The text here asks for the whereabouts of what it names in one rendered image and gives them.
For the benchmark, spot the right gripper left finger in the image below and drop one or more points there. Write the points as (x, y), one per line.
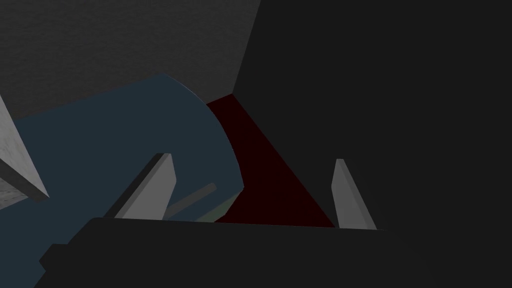
(150, 196)

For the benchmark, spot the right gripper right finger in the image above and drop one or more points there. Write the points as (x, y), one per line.
(350, 204)

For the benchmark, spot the dark blue rounded slab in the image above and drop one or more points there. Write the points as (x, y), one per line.
(100, 132)

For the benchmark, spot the grey angular block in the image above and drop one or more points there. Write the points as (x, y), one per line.
(16, 160)

